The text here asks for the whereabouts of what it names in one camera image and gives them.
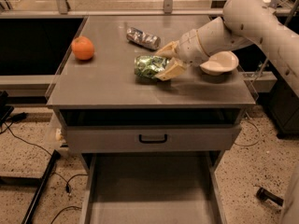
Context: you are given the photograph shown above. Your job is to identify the green crushed can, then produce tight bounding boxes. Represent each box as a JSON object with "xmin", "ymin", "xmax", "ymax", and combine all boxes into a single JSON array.
[{"xmin": 134, "ymin": 55, "xmax": 169, "ymax": 79}]

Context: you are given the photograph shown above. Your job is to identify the grey top drawer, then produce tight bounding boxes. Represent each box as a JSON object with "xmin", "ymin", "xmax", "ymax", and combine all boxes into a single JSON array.
[{"xmin": 57, "ymin": 108, "xmax": 243, "ymax": 153}]

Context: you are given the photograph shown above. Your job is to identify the black metal floor stand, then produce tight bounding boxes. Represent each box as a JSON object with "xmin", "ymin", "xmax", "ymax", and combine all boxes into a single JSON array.
[{"xmin": 0, "ymin": 150, "xmax": 61, "ymax": 224}]

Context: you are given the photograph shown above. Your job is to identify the grey drawer cabinet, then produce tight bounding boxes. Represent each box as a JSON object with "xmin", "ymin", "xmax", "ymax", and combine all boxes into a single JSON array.
[{"xmin": 44, "ymin": 14, "xmax": 260, "ymax": 224}]

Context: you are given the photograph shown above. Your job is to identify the black drawer handle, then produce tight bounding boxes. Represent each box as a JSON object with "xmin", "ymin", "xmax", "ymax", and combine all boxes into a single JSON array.
[{"xmin": 138, "ymin": 134, "xmax": 168, "ymax": 144}]

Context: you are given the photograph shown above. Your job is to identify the silver crushed can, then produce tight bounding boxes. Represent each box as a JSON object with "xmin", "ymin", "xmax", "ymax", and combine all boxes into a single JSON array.
[{"xmin": 126, "ymin": 27, "xmax": 161, "ymax": 50}]

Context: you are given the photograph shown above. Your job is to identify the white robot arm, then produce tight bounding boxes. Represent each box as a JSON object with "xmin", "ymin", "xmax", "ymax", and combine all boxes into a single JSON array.
[{"xmin": 156, "ymin": 0, "xmax": 299, "ymax": 92}]

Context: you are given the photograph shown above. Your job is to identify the grey open middle drawer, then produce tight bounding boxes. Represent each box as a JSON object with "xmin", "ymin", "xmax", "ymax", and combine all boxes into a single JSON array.
[{"xmin": 79, "ymin": 152, "xmax": 227, "ymax": 224}]

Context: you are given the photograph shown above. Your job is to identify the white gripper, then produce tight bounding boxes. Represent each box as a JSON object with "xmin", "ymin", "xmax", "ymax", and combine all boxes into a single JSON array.
[{"xmin": 155, "ymin": 29, "xmax": 209, "ymax": 81}]

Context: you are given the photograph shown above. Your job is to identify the black chair leg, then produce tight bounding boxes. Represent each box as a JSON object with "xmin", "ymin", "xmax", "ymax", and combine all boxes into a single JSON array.
[{"xmin": 256, "ymin": 188, "xmax": 284, "ymax": 206}]

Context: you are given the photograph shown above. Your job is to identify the orange fruit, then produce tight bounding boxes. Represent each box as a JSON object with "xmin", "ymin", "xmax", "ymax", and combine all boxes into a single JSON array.
[{"xmin": 71, "ymin": 36, "xmax": 94, "ymax": 61}]

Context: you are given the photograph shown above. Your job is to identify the black floor cable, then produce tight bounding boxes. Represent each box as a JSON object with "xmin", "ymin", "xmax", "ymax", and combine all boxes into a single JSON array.
[{"xmin": 0, "ymin": 119, "xmax": 89, "ymax": 224}]

